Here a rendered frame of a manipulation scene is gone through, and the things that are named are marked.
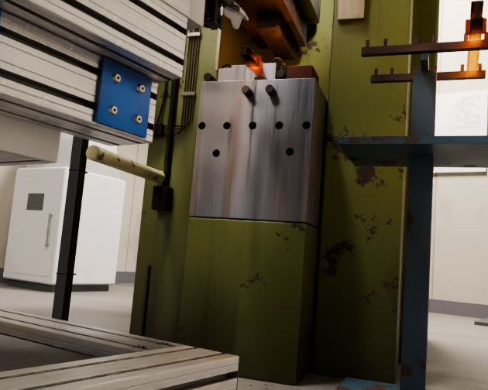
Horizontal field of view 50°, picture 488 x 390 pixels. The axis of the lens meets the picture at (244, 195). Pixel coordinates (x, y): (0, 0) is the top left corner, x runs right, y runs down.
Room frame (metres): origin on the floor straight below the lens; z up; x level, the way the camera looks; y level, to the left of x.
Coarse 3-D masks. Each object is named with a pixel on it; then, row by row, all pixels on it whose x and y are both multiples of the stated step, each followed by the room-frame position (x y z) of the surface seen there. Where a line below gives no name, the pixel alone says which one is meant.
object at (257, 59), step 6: (246, 48) 1.59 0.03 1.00; (240, 54) 1.59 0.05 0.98; (246, 54) 1.58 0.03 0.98; (252, 54) 1.64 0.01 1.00; (246, 60) 1.64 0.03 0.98; (252, 60) 1.63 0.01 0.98; (258, 60) 1.66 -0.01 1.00; (246, 66) 1.68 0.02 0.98; (252, 66) 1.68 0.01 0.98; (258, 66) 1.67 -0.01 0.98
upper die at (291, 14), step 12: (240, 0) 1.71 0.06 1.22; (252, 0) 1.71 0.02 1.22; (264, 0) 1.70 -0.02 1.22; (276, 0) 1.69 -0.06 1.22; (288, 0) 1.75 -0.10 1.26; (252, 12) 1.80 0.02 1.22; (288, 12) 1.77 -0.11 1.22; (300, 12) 1.92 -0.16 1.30; (252, 24) 1.89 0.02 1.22; (288, 24) 1.87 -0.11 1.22; (300, 24) 1.94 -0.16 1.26; (252, 36) 2.00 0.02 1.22; (300, 36) 1.97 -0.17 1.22; (264, 48) 2.11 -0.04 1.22
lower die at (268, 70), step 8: (264, 64) 1.67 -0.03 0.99; (272, 64) 1.66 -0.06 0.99; (224, 72) 1.72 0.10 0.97; (232, 72) 1.71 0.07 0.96; (240, 72) 1.70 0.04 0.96; (248, 72) 1.69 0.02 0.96; (256, 72) 1.68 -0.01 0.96; (264, 72) 1.67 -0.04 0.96; (272, 72) 1.66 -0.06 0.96; (224, 80) 1.71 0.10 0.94
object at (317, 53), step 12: (324, 0) 2.10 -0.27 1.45; (324, 12) 2.10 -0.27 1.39; (312, 24) 2.11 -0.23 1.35; (324, 24) 2.10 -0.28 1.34; (312, 36) 2.11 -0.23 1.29; (324, 36) 2.10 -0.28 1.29; (252, 48) 2.19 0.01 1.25; (300, 48) 2.13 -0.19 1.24; (312, 48) 2.11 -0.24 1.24; (324, 48) 2.09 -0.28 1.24; (264, 60) 2.17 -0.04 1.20; (276, 60) 2.16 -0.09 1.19; (288, 60) 2.14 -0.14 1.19; (300, 60) 2.13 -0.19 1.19; (312, 60) 2.11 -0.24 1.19; (324, 60) 2.09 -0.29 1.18; (324, 72) 2.09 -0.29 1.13; (324, 84) 2.09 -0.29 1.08
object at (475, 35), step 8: (480, 0) 1.11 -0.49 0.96; (472, 8) 1.14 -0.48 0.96; (480, 8) 1.13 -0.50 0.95; (472, 16) 1.18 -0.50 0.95; (480, 16) 1.11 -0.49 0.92; (472, 24) 1.14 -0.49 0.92; (480, 24) 1.14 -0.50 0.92; (472, 32) 1.18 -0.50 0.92; (480, 32) 1.18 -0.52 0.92; (472, 56) 1.34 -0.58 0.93; (472, 64) 1.39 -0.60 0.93
